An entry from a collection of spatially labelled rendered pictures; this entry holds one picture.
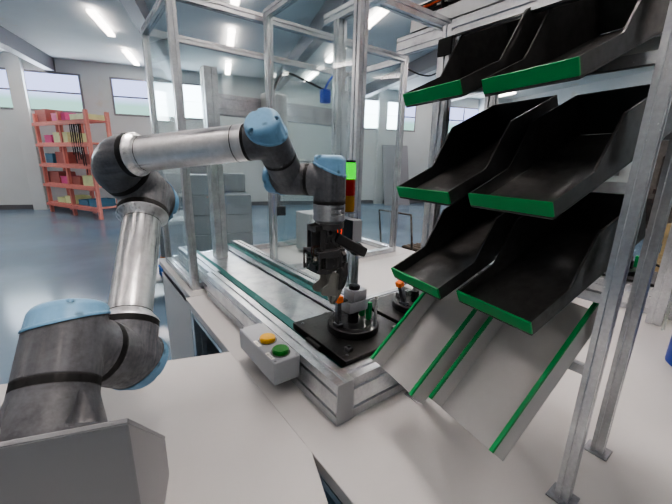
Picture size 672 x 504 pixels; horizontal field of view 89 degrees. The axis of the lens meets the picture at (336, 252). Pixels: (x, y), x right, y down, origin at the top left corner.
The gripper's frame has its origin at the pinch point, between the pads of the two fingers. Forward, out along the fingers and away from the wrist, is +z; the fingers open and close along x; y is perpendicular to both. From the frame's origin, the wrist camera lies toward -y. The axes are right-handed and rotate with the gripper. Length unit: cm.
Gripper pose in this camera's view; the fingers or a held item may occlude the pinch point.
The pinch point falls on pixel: (334, 298)
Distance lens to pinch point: 88.7
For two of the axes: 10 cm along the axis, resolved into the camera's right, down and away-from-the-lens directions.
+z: -0.2, 9.7, 2.5
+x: 6.0, 2.2, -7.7
